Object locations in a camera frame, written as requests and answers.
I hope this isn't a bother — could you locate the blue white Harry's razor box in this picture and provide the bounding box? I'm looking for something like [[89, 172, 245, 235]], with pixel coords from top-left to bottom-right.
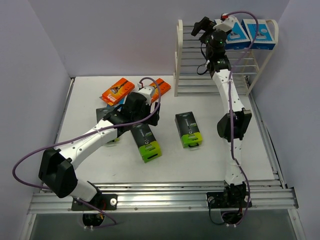
[[225, 22, 251, 50]]

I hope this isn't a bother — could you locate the orange Gillette razor box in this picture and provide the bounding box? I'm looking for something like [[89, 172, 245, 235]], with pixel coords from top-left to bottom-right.
[[101, 77, 135, 106], [149, 78, 171, 103]]

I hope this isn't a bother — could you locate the black green razor box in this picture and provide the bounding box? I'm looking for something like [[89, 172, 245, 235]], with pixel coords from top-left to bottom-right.
[[174, 111, 203, 148], [130, 123, 162, 163], [96, 106, 120, 144]]

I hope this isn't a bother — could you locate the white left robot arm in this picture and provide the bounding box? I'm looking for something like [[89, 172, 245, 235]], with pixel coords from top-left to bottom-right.
[[38, 86, 160, 210]]

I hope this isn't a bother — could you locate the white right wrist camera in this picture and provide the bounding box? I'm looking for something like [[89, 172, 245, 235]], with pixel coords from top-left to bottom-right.
[[213, 13, 238, 33]]

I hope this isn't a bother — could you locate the cream metal wire shelf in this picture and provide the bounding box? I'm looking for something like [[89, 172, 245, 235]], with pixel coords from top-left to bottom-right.
[[173, 19, 279, 97]]

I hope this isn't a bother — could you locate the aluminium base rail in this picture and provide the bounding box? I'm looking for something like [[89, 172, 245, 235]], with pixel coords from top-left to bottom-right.
[[28, 180, 299, 214]]

